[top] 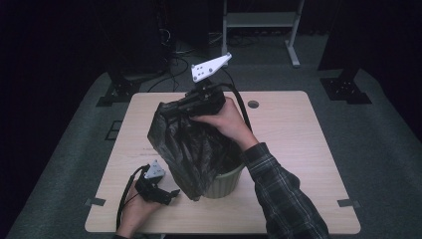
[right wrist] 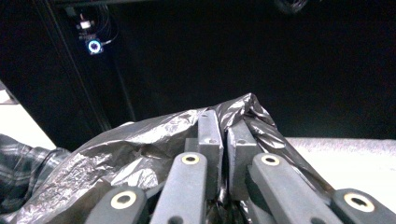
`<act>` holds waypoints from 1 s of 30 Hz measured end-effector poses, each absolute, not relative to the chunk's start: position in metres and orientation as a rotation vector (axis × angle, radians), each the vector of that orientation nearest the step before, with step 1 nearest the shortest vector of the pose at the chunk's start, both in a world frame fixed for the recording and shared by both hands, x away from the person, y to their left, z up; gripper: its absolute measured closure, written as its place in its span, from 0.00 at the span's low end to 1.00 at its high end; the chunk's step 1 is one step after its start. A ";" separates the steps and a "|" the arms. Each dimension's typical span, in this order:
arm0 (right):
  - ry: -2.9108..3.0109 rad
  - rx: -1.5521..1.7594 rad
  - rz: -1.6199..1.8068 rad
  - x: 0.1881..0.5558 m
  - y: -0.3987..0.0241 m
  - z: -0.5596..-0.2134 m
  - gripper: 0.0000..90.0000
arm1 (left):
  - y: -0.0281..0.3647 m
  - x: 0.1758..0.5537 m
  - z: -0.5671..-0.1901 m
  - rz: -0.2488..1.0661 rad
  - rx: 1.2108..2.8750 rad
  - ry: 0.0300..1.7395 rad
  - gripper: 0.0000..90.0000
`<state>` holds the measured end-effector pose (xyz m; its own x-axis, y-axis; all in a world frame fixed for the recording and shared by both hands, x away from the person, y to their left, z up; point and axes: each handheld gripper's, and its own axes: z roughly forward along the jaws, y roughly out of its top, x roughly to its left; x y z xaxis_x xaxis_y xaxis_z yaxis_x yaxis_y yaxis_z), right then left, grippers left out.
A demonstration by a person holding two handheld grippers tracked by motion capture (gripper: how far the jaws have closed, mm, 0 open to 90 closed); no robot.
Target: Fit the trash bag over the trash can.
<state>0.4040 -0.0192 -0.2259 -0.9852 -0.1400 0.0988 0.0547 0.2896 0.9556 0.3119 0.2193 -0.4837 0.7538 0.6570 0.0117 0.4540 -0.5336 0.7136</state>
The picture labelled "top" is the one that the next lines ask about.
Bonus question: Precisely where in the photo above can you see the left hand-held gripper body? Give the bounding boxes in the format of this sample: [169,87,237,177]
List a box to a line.
[133,159,168,204]

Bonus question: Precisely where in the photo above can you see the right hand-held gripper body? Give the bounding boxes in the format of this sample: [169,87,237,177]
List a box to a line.
[178,52,233,118]

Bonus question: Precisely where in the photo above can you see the black trash bag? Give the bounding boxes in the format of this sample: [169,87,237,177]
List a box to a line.
[146,99,244,202]

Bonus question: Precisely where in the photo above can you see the green ribbed trash bin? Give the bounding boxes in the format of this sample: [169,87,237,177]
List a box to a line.
[201,158,247,200]

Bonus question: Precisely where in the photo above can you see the person's left hand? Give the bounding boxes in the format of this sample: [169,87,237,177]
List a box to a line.
[115,180,164,239]

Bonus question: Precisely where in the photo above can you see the person's right hand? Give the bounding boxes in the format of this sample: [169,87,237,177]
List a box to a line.
[190,97,260,152]

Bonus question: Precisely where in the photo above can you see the black stand base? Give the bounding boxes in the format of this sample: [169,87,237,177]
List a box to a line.
[96,79,142,108]
[318,68,373,106]

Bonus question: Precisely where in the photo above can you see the black tape floor marking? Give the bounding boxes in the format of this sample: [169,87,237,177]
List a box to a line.
[105,119,123,141]

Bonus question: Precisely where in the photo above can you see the white metal stand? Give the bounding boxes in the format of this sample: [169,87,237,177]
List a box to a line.
[221,0,306,70]

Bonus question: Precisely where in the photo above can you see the grey tape piece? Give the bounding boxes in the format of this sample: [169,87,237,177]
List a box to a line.
[336,198,361,209]

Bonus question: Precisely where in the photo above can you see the left hand-held gripper black cable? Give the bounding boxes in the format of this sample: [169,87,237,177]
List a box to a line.
[115,164,151,231]

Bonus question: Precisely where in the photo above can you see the hand-held gripper black cable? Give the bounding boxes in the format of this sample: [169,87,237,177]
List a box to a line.
[217,68,253,131]
[115,164,151,231]

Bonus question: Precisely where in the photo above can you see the black floor cables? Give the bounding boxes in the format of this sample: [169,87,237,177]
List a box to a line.
[146,28,191,93]

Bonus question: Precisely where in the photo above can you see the right hand-held gripper black cable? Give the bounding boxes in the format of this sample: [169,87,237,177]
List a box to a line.
[217,68,253,131]

